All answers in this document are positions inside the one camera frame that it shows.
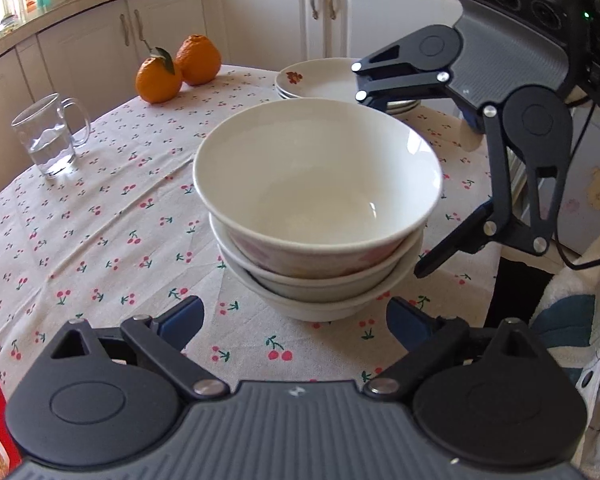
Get bumpy orange behind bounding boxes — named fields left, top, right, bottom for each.
left=175, top=35, right=222, bottom=87

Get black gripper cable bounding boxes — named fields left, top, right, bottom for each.
left=549, top=104, right=600, bottom=271

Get white plate with fruit print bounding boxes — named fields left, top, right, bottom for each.
left=274, top=57, right=422, bottom=117

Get white kitchen cabinets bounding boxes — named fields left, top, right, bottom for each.
left=0, top=0, right=460, bottom=192

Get orange with leaf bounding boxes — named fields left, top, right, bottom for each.
left=135, top=41, right=183, bottom=104

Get glass mug with water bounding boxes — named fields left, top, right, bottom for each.
left=12, top=93, right=92, bottom=178

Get white bowl pink flowers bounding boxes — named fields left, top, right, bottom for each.
left=209, top=214, right=424, bottom=299
left=193, top=99, right=443, bottom=271

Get white bowl camera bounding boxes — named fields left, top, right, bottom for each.
left=221, top=248, right=417, bottom=322

